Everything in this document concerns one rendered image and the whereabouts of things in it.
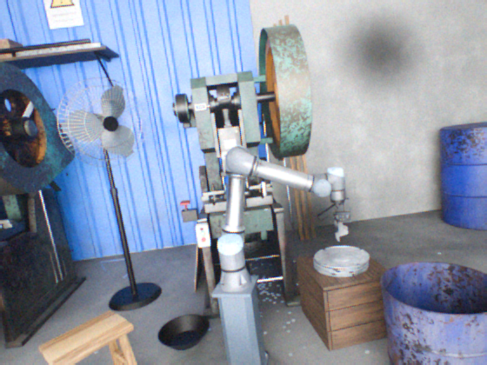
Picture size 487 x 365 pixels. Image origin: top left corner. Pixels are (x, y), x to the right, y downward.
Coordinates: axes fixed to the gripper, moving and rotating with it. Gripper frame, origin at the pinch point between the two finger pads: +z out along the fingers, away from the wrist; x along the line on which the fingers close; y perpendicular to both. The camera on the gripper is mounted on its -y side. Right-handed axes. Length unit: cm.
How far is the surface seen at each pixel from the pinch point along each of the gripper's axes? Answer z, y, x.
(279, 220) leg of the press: -0.8, -33.1, 31.3
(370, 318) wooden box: 43.9, 12.8, -1.2
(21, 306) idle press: 37, -208, -2
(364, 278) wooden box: 22.0, 11.5, -0.9
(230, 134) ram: -56, -61, 46
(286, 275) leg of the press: 36, -33, 31
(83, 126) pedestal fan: -73, -146, 18
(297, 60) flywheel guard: -91, -12, 29
